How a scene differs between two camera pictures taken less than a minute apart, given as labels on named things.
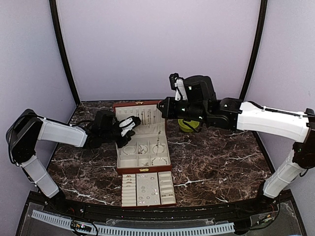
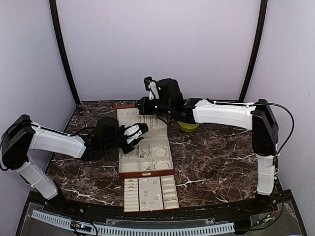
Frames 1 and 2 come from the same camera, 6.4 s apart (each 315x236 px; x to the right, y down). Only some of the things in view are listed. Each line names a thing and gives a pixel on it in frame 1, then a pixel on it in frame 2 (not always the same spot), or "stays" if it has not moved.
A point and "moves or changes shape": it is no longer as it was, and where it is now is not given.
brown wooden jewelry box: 147,152 stays
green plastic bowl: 192,124 stays
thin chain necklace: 158,148 -> 151,120
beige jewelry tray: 147,189 moves or changes shape
